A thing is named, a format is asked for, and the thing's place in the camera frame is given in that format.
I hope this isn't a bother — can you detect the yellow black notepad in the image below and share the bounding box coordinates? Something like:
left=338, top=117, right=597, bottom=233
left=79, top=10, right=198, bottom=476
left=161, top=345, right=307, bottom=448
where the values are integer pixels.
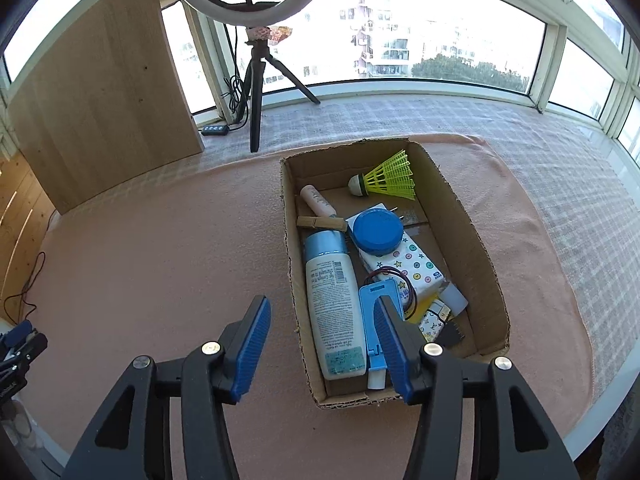
left=405, top=295, right=464, bottom=348

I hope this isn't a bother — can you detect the patterned white lighter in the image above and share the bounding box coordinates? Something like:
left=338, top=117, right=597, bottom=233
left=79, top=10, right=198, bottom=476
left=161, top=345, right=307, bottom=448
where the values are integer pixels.
left=418, top=299, right=451, bottom=344

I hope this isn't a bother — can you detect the small white plastic cap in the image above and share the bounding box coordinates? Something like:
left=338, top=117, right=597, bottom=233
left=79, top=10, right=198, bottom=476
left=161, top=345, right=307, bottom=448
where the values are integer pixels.
left=438, top=283, right=469, bottom=316

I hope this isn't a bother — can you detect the white dotted tissue pack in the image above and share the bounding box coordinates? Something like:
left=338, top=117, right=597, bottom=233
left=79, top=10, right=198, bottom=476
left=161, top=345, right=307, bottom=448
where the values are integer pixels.
left=358, top=234, right=445, bottom=301

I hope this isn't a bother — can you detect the blue phone stand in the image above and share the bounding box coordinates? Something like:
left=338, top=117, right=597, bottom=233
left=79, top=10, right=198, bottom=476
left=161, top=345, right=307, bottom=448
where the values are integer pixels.
left=358, top=278, right=404, bottom=376

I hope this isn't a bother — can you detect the brown rubber band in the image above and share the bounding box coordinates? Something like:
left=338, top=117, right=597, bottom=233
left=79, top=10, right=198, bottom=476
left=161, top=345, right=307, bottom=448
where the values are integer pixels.
left=363, top=266, right=419, bottom=320

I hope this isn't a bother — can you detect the white sunscreen bottle blue cap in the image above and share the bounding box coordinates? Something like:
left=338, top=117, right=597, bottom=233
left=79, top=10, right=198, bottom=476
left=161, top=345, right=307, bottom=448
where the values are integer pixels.
left=304, top=230, right=367, bottom=380

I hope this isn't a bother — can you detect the wooden clothespin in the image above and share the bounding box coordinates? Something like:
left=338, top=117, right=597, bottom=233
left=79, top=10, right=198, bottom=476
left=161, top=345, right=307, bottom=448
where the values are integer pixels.
left=296, top=216, right=348, bottom=232

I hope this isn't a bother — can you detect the yellow plastic shuttlecock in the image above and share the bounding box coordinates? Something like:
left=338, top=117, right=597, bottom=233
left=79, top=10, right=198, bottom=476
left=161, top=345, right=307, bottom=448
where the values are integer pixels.
left=347, top=150, right=416, bottom=200

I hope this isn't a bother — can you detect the small pink tube grey cap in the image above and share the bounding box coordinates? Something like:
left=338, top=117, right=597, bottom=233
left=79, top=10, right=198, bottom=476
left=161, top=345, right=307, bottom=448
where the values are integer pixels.
left=300, top=184, right=337, bottom=218

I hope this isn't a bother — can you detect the green lip balm stick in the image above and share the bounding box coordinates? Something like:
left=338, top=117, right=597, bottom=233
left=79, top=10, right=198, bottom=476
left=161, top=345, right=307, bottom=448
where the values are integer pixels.
left=367, top=368, right=386, bottom=390

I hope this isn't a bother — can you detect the white usb charger plug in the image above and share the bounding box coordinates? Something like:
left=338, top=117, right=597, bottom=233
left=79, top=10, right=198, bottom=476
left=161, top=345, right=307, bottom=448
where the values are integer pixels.
left=346, top=203, right=404, bottom=231

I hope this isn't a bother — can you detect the left white gloved hand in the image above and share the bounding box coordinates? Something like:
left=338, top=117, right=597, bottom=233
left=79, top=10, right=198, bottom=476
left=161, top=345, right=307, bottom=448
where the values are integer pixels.
left=1, top=400, right=43, bottom=451

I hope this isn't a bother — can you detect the pine slat headboard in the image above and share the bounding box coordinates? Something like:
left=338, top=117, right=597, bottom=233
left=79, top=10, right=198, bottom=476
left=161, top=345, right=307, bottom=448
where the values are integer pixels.
left=0, top=152, right=54, bottom=324

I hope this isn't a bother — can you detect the large wooden board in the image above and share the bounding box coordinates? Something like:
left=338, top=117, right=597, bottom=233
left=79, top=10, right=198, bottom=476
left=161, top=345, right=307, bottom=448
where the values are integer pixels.
left=8, top=0, right=203, bottom=214

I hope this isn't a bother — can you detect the cardboard box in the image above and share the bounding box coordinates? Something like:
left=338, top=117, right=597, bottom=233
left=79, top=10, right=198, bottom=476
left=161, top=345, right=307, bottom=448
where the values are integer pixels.
left=280, top=139, right=510, bottom=408

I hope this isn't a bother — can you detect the black tripod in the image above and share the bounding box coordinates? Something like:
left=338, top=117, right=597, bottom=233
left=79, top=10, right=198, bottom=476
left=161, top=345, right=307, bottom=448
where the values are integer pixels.
left=235, top=27, right=321, bottom=153

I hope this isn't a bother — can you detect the black charger cable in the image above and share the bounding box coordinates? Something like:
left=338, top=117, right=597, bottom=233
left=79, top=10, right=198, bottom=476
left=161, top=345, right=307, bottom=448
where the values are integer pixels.
left=2, top=209, right=59, bottom=323

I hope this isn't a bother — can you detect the black inline cable remote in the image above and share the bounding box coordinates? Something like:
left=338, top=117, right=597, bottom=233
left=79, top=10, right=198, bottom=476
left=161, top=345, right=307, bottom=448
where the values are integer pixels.
left=200, top=124, right=230, bottom=136

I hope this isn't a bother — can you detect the ring light black cable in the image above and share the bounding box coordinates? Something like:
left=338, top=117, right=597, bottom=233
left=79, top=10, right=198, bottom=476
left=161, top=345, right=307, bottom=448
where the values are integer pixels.
left=219, top=0, right=256, bottom=134

